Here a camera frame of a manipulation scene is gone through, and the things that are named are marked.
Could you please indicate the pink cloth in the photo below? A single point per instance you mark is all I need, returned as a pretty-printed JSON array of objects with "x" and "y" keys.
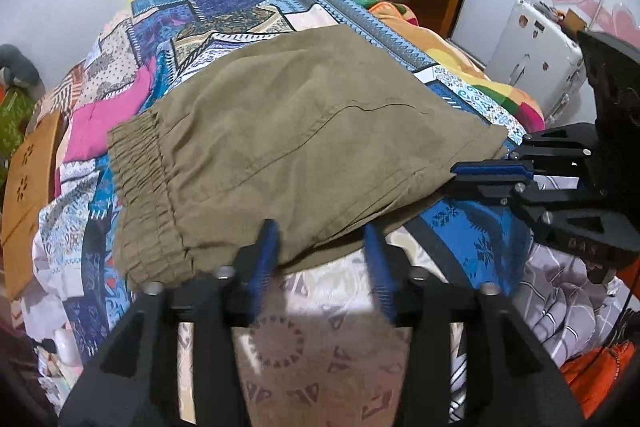
[{"x": 102, "y": 122}]

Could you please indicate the white plastic cabinet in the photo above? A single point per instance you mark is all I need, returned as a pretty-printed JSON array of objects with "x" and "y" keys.
[{"x": 537, "y": 57}]

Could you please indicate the patchwork printed blanket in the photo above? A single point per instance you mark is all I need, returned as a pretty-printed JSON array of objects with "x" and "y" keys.
[{"x": 210, "y": 14}]

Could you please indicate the orange cloth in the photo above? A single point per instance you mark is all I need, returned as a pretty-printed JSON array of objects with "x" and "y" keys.
[{"x": 597, "y": 369}]

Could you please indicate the green patterned cloth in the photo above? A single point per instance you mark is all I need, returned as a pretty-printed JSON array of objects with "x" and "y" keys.
[{"x": 15, "y": 122}]

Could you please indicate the wooden stool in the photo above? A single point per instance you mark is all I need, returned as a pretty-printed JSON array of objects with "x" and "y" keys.
[{"x": 30, "y": 187}]

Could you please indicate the grey plush toy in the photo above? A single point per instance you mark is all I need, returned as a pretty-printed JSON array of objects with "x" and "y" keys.
[{"x": 17, "y": 64}]

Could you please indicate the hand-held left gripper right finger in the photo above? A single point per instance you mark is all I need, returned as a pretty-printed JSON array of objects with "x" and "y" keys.
[{"x": 379, "y": 264}]

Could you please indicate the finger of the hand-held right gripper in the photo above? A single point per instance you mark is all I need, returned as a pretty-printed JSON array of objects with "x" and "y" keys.
[
  {"x": 565, "y": 219},
  {"x": 492, "y": 168}
]

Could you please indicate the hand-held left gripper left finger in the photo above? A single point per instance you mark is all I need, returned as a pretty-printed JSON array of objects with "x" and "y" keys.
[{"x": 264, "y": 252}]

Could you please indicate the rainbow striped blanket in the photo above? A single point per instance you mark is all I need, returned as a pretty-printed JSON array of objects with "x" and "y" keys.
[{"x": 440, "y": 57}]

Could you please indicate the khaki pants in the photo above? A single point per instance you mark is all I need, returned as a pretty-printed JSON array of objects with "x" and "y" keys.
[{"x": 300, "y": 132}]

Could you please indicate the grey striped quilt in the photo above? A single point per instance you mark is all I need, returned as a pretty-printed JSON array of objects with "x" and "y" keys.
[{"x": 565, "y": 297}]

